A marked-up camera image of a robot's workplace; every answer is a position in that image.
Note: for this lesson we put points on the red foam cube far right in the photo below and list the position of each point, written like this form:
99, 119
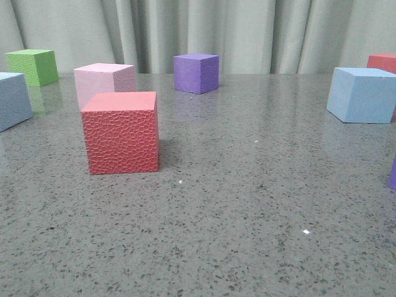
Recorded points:
384, 61

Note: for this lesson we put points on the light blue foam cube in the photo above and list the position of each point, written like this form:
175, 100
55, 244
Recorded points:
15, 102
362, 95

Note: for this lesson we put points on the purple cube at right edge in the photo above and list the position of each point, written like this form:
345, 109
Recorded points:
392, 177

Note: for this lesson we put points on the grey curtain backdrop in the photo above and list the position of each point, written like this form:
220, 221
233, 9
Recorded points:
250, 37

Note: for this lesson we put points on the green foam cube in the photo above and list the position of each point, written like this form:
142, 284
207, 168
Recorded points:
38, 65

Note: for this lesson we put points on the purple foam cube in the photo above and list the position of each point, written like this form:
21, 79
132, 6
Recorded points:
196, 73

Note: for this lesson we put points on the red textured foam cube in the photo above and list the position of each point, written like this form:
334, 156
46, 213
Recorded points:
121, 132

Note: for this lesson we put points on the pink foam cube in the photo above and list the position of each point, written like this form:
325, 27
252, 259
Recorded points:
103, 77

